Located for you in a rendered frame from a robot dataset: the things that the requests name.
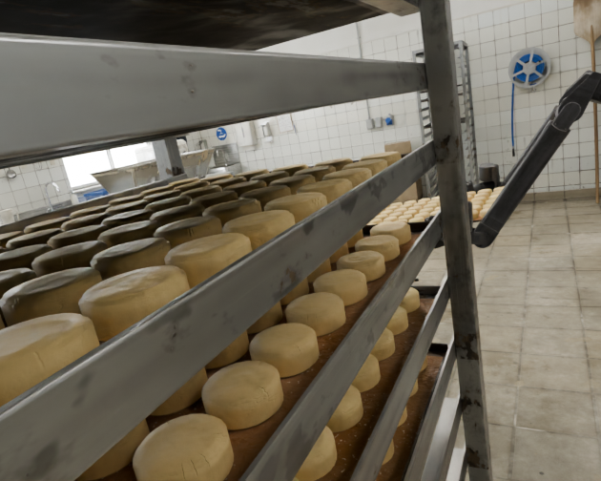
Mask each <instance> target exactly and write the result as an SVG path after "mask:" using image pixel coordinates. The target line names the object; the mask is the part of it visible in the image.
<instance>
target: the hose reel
mask: <svg viewBox="0 0 601 481"><path fill-rule="evenodd" d="M550 68H551V61H550V58H549V55H548V54H547V53H546V52H545V51H544V50H542V49H540V48H535V47H530V48H525V49H523V50H521V51H519V52H518V53H516V54H515V55H514V56H513V57H512V59H511V60H510V63H509V65H508V76H509V78H510V80H511V82H512V95H511V139H512V156H513V157H515V153H514V139H513V96H514V84H515V85H516V86H518V87H520V88H533V89H532V90H531V91H532V92H533V93H535V92H536V89H535V88H534V87H535V86H537V85H539V84H541V83H542V82H543V81H544V80H545V79H546V78H547V77H548V75H549V72H550Z"/></svg>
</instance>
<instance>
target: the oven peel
mask: <svg viewBox="0 0 601 481"><path fill-rule="evenodd" d="M573 26H574V33H575V35H577V36H579V37H581V38H583V39H585V40H587V41H589V43H590V44H591V70H592V71H593V72H595V50H594V42H595V40H596V39H597V38H598V37H599V36H600V35H601V0H573ZM593 121H594V152H595V201H596V203H599V155H598V122H597V103H594V102H593Z"/></svg>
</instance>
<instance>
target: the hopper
mask: <svg viewBox="0 0 601 481"><path fill-rule="evenodd" d="M214 150H215V148H211V149H205V150H199V151H193V152H188V153H182V154H180V156H181V160H182V164H183V168H184V172H185V173H187V177H188V178H199V179H201V178H205V177H206V175H207V171H208V168H209V165H210V162H211V159H212V155H213V152H214ZM89 175H91V176H92V177H93V178H94V179H95V180H96V181H97V182H98V183H99V184H100V185H101V186H102V187H103V188H104V189H105V190H106V191H107V192H108V193H109V194H114V193H117V192H121V191H125V190H128V189H132V188H135V187H138V186H141V185H145V184H148V183H152V182H155V181H159V180H161V178H160V174H159V172H158V168H157V164H156V160H155V159H151V160H147V161H142V162H138V163H134V164H130V165H125V166H121V167H116V168H113V169H108V170H104V171H99V172H95V173H90V174H89Z"/></svg>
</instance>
